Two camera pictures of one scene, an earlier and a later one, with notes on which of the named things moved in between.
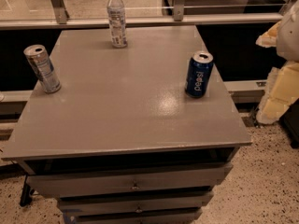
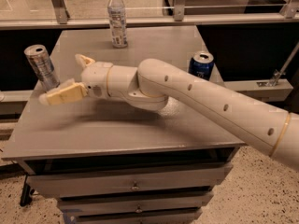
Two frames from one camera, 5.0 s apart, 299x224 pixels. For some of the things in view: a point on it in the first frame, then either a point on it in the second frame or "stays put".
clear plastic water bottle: x=117 y=18 stays put
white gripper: x=290 y=36 -> x=94 y=78
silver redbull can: x=39 y=59 stays put
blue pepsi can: x=198 y=75 stays put
